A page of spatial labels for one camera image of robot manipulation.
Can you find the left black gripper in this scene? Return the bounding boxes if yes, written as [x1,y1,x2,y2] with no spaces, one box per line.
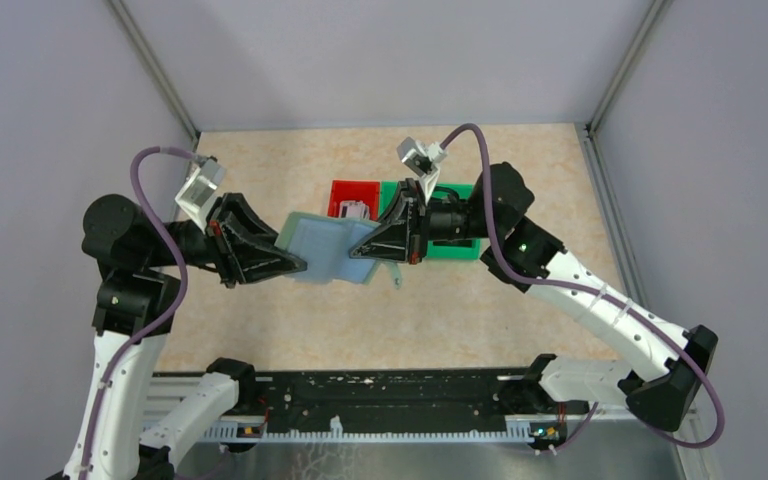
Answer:
[146,190,311,286]

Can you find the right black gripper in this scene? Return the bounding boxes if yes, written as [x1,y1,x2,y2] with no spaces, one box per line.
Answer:
[349,178,501,266]

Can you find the grey-green card holder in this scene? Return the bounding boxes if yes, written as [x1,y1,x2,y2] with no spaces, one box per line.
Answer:
[275,212,404,289]

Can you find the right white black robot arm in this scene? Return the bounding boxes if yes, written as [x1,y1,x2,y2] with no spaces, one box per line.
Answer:
[349,162,718,432]

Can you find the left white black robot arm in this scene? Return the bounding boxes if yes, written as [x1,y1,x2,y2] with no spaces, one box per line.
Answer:
[60,193,307,479]

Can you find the white cards in red bin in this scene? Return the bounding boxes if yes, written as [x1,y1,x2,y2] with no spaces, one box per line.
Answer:
[336,200,372,220]

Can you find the right green plastic bin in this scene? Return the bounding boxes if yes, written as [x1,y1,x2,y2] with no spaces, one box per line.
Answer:
[427,183,481,261]

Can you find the green plastic bin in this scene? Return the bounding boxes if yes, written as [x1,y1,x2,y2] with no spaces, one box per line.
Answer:
[427,183,481,261]
[377,179,428,223]

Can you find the middle green plastic bin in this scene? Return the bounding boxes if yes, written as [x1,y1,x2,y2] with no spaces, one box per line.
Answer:
[377,179,428,223]

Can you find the red plastic bin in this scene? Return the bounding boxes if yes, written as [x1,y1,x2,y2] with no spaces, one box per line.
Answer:
[327,179,381,221]

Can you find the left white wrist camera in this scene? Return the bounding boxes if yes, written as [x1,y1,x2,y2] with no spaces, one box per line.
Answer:
[175,157,226,231]

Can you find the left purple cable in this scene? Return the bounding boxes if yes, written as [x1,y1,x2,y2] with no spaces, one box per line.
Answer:
[79,146,220,480]

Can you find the purple cable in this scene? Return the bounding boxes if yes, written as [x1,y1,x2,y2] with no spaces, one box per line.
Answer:
[79,146,220,480]
[440,123,726,456]

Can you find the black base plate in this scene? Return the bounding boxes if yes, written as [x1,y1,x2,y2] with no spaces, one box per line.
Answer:
[231,367,558,434]

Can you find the aluminium frame rail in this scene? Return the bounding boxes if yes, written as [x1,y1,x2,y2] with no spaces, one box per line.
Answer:
[95,374,698,425]

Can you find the white toothed cable duct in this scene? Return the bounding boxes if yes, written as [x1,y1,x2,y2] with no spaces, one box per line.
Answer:
[198,419,536,445]

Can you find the left corner aluminium post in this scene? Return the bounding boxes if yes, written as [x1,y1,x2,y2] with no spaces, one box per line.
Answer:
[104,0,200,145]

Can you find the corner aluminium post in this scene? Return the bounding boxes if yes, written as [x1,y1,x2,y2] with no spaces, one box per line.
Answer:
[104,0,200,145]
[587,0,673,137]

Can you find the right side aluminium rail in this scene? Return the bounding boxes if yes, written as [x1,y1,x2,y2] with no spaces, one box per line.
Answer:
[575,123,653,310]

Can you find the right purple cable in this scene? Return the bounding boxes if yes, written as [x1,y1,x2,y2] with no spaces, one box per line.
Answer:
[440,123,726,456]

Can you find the right corner aluminium post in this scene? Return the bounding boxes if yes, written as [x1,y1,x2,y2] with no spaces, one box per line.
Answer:
[587,0,673,137]

